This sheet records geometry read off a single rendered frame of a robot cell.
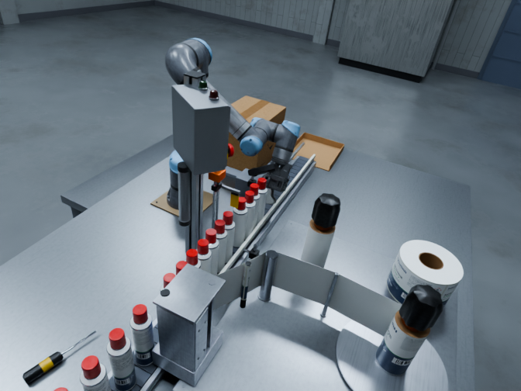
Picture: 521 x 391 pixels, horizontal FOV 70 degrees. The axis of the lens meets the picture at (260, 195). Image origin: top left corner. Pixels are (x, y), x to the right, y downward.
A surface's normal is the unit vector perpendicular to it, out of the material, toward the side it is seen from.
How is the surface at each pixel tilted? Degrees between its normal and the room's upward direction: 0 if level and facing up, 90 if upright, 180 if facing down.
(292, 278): 90
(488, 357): 0
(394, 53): 90
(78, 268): 0
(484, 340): 0
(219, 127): 90
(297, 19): 90
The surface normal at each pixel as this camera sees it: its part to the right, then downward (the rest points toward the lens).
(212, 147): 0.49, 0.55
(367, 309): -0.52, 0.44
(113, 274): 0.11, -0.81
